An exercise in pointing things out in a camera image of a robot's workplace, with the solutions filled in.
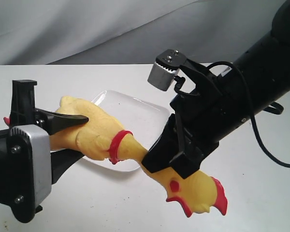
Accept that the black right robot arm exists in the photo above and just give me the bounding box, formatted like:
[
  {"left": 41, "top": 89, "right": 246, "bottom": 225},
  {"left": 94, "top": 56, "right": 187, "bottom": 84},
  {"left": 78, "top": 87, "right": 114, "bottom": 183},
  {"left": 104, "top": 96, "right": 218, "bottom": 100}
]
[{"left": 142, "top": 0, "right": 290, "bottom": 178}]

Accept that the white square plate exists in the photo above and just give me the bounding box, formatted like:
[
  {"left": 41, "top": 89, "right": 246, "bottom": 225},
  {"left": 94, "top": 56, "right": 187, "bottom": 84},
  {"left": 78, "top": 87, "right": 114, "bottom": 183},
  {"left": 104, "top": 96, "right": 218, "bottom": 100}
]
[{"left": 85, "top": 90, "right": 170, "bottom": 171}]

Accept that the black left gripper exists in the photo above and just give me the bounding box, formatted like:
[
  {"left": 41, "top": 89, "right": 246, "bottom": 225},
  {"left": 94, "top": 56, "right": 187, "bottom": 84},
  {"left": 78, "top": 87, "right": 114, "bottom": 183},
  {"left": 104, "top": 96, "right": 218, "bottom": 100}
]
[{"left": 0, "top": 80, "right": 89, "bottom": 216}]

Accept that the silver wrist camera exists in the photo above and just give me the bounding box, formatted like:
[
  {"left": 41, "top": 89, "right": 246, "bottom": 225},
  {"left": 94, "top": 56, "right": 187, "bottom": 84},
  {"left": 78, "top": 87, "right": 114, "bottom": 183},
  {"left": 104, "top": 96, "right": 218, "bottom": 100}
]
[
  {"left": 6, "top": 124, "right": 52, "bottom": 222},
  {"left": 147, "top": 49, "right": 187, "bottom": 91}
]

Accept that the yellow rubber chicken toy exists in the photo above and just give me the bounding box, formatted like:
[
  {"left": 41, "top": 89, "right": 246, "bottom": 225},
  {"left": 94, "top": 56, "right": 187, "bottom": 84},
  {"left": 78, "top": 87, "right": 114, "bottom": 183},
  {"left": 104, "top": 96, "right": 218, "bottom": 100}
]
[{"left": 3, "top": 96, "right": 229, "bottom": 216}]

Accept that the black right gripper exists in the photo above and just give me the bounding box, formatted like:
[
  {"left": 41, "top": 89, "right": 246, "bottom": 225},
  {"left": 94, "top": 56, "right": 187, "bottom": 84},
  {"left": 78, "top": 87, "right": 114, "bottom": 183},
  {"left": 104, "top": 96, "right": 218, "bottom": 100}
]
[{"left": 142, "top": 59, "right": 232, "bottom": 179}]

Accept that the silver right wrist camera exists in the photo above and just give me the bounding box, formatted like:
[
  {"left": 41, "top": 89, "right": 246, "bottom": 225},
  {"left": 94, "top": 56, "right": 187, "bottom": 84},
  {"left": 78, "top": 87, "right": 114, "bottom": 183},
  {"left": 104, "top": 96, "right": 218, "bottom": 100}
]
[{"left": 147, "top": 49, "right": 187, "bottom": 91}]

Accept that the grey backdrop cloth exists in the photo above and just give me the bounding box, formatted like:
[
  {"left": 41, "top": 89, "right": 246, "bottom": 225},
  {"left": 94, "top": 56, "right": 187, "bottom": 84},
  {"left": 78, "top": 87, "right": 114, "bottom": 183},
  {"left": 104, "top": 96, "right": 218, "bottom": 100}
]
[{"left": 0, "top": 0, "right": 282, "bottom": 65}]

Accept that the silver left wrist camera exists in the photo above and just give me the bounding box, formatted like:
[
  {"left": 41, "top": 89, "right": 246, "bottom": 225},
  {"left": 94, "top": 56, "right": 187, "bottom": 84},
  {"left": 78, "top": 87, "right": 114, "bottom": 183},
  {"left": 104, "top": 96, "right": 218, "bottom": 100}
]
[{"left": 6, "top": 124, "right": 52, "bottom": 222}]

